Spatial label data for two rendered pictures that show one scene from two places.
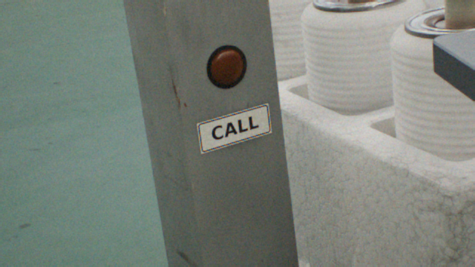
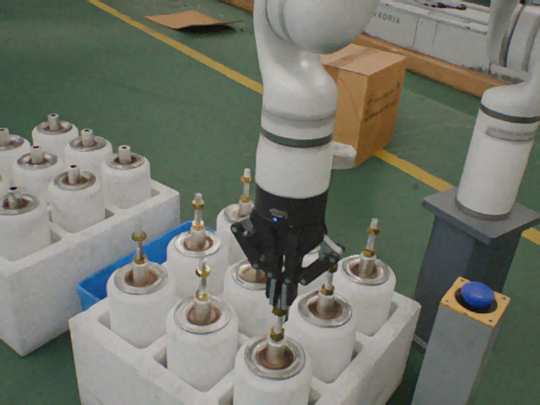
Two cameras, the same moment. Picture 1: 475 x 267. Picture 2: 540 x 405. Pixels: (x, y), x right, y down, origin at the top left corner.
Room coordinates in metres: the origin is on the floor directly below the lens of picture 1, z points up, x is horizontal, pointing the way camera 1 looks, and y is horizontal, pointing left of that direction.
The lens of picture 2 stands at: (1.10, 0.36, 0.75)
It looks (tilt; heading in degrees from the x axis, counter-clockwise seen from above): 30 degrees down; 238
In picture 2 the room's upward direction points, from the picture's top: 5 degrees clockwise
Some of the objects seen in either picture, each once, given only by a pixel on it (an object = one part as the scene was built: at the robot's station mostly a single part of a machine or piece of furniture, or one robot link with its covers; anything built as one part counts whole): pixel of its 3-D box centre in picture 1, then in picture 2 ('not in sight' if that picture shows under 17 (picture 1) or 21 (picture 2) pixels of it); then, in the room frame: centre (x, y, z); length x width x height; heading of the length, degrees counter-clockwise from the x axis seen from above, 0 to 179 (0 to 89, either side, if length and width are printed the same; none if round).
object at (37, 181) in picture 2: not in sight; (44, 201); (0.99, -0.71, 0.16); 0.10 x 0.10 x 0.18
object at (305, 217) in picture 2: not in sight; (288, 213); (0.82, -0.06, 0.46); 0.08 x 0.08 x 0.09
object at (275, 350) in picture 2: not in sight; (275, 348); (0.82, -0.06, 0.26); 0.02 x 0.02 x 0.03
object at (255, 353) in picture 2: not in sight; (274, 356); (0.82, -0.06, 0.25); 0.08 x 0.08 x 0.01
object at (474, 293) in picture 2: not in sight; (477, 296); (0.58, 0.02, 0.32); 0.04 x 0.04 x 0.02
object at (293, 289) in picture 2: not in sight; (298, 286); (0.81, -0.04, 0.37); 0.03 x 0.01 x 0.05; 127
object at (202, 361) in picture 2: not in sight; (202, 364); (0.87, -0.17, 0.16); 0.10 x 0.10 x 0.18
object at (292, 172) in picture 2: not in sight; (301, 145); (0.81, -0.07, 0.53); 0.11 x 0.09 x 0.06; 37
